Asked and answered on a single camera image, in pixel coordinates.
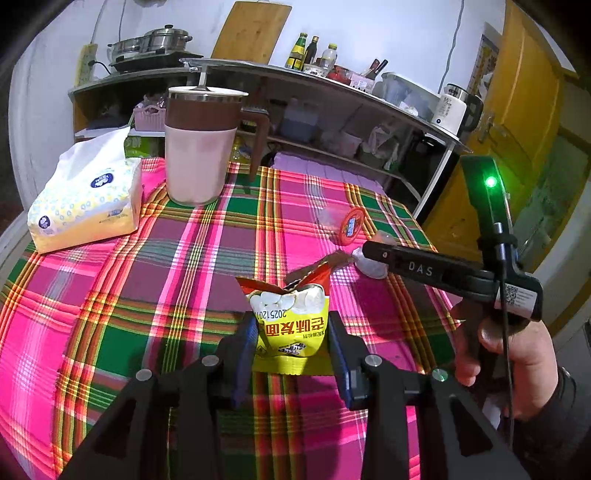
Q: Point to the green yellow label bottle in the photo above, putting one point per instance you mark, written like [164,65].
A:
[296,53]

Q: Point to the clear bottle yellow cap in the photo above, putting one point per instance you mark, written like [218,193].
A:
[328,57]

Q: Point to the pink basket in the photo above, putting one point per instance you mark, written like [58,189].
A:
[150,117]

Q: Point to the pink brown jug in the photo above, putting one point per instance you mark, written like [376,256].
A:
[198,157]

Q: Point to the wooden cutting board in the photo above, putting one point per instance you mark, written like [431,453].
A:
[251,32]

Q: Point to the yellow door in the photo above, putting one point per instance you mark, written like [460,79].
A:
[521,92]

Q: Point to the torn orange brown wrapper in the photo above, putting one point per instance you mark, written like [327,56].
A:
[339,259]

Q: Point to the person's right forearm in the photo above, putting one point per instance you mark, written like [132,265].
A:
[563,424]

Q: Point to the yellow white tissue pack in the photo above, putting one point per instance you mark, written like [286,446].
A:
[83,203]

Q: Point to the steel pot with lid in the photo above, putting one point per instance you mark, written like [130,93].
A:
[168,41]

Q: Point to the steel pan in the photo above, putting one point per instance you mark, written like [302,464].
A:
[127,48]

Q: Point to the pink green plaid tablecloth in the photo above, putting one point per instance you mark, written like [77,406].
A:
[115,286]

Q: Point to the grey storage box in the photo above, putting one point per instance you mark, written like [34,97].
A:
[299,120]

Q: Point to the white plastic bag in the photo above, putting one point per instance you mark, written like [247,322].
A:
[381,143]

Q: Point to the clear cup with red lid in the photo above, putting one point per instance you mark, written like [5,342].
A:
[353,226]

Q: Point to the black induction stove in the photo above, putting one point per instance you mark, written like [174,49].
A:
[157,63]

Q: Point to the knife holder with knives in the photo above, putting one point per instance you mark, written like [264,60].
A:
[375,70]

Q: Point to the wall calendar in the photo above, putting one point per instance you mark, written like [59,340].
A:
[485,64]

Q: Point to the white bowl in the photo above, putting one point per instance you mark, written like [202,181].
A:
[316,70]

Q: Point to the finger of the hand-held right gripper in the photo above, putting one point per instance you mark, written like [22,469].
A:
[415,267]

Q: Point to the small clear storage box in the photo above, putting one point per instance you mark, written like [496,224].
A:
[351,144]

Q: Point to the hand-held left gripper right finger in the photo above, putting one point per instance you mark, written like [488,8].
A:
[340,357]

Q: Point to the yellow power strip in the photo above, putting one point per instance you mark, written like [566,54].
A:
[86,64]

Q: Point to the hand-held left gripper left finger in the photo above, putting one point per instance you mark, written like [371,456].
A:
[242,357]

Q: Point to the yellow snack packet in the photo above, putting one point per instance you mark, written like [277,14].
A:
[291,332]

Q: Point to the clear plastic container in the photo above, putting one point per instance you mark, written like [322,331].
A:
[401,92]

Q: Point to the metal topped shelf unit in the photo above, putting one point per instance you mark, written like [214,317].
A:
[277,69]

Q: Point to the white electric kettle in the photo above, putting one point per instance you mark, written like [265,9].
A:
[450,113]

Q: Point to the person's right hand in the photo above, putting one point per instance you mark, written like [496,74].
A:
[531,369]

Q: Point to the dark sauce bottle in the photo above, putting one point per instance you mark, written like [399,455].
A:
[312,50]

